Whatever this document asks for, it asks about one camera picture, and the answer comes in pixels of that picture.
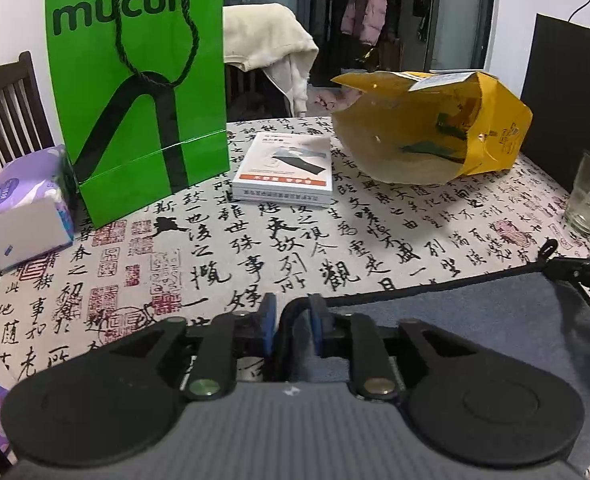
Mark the dark wooden chair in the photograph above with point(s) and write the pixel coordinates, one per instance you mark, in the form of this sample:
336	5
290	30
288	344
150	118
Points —
23	125

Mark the green mucun paper bag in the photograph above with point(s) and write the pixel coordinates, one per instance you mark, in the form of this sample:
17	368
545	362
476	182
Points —
139	93

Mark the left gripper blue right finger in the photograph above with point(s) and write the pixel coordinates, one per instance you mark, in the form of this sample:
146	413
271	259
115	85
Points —
320	322

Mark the white product box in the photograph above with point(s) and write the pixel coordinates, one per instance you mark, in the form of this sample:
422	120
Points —
286	168

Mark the black paper bag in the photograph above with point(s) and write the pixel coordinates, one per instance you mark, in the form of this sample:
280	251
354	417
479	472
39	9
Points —
557	91

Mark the dark framed glass door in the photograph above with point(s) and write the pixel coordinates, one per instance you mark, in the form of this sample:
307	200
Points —
392	35

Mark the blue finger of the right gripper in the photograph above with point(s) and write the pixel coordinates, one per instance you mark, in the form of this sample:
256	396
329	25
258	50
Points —
571	270

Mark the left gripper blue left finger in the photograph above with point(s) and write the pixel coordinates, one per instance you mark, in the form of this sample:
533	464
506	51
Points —
265	324

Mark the calligraphy print tablecloth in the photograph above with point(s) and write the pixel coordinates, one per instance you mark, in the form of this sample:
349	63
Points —
131	354

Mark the yellow paper bag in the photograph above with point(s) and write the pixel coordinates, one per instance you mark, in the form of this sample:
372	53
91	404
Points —
430	128

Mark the clear drinking glass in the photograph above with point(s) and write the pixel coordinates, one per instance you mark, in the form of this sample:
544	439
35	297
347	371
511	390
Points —
577	212

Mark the pink hanging jacket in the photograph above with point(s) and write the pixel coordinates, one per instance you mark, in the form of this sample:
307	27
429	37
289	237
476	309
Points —
364	20

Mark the cream blanket on chair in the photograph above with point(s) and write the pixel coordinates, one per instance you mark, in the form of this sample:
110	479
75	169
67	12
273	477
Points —
269	37

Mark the purple grey microfibre towel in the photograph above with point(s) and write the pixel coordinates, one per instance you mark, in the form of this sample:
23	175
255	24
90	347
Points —
518	312

